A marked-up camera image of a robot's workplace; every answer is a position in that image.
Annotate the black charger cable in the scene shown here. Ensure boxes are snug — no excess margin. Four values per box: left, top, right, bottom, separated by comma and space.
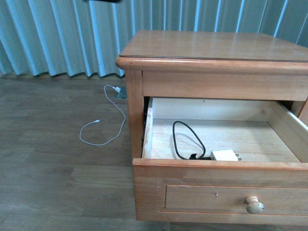
172, 120, 212, 161

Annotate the wooden drawer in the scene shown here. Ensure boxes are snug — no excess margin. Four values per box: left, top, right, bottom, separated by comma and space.
132, 98, 308, 225

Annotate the white charger adapter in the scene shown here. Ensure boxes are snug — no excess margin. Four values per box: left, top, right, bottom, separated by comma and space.
210, 149, 241, 161

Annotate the round upper drawer knob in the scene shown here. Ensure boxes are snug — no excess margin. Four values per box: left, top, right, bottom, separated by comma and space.
245, 196, 264, 214

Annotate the open metal floor socket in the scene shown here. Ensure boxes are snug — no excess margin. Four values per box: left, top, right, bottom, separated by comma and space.
115, 87, 127, 99

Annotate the white plug in floor socket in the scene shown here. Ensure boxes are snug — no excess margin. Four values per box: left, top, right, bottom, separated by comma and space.
113, 87, 121, 92

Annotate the wooden nightstand cabinet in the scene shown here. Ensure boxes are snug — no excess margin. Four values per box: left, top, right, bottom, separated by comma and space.
115, 30, 308, 227

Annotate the pale blue curtain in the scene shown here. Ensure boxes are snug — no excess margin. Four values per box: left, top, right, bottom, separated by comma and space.
0, 0, 308, 76

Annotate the white cable on floor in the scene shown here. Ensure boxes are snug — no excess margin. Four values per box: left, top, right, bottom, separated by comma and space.
79, 85, 126, 146

